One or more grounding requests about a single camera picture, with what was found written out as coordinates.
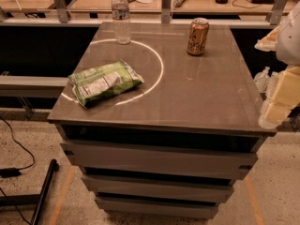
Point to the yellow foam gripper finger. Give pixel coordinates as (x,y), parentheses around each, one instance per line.
(269,42)
(282,95)

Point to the clear plastic water bottle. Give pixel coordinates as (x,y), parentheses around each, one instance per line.
(121,21)

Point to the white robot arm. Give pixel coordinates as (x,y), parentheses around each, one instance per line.
(288,43)

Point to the orange soda can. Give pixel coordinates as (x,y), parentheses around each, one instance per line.
(197,36)

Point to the black stand leg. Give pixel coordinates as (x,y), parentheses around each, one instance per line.
(37,200)

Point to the grey drawer cabinet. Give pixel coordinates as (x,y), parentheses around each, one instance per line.
(175,145)

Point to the left clear sanitizer bottle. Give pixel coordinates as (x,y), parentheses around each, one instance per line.
(261,79)

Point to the green chip bag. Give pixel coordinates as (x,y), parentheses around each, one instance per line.
(104,81)

